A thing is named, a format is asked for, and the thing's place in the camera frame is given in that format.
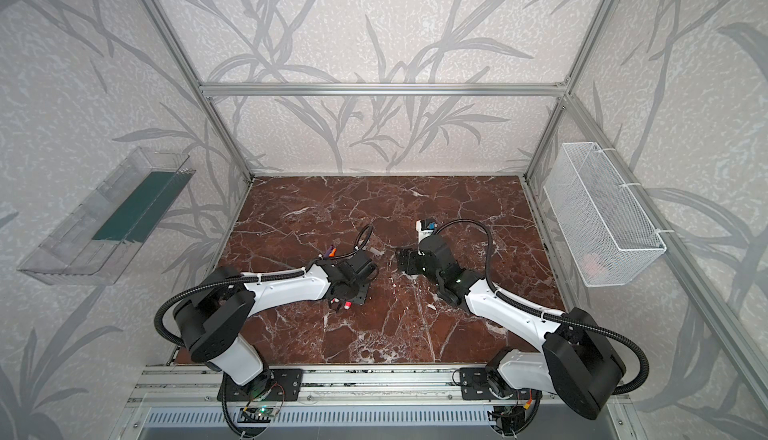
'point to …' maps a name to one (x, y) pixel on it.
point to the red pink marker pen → (348, 305)
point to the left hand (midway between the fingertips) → (364, 284)
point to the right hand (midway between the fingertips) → (407, 240)
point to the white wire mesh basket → (602, 230)
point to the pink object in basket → (592, 266)
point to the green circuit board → (267, 410)
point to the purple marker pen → (328, 252)
